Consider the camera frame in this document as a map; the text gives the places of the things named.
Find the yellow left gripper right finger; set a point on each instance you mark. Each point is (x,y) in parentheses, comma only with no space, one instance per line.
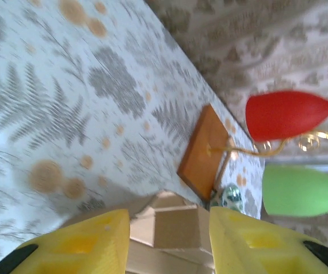
(255,245)

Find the floral patterned table cover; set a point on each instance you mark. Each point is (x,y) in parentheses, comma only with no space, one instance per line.
(67,100)

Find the red plastic goblet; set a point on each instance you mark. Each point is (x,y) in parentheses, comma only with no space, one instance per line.
(284,117)

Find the green and white patterned ball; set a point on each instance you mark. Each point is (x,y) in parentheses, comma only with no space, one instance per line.
(231,197)

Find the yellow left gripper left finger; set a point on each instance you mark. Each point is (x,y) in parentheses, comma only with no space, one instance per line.
(89,245)

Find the brown cardboard box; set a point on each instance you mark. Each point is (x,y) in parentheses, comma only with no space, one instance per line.
(175,228)

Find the green plastic goblet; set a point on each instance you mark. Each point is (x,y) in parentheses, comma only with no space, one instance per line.
(295,191)

